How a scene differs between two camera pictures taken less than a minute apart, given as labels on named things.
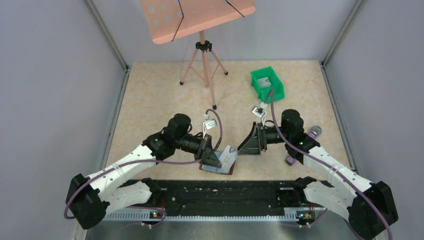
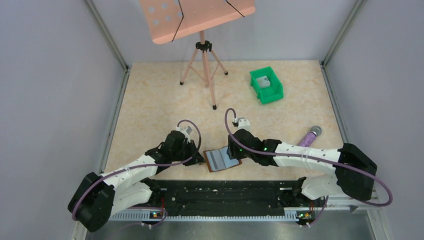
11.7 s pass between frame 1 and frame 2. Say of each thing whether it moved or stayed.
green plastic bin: stayed
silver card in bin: stayed
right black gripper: moved
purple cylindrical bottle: stayed
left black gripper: moved
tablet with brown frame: moved
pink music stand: stayed
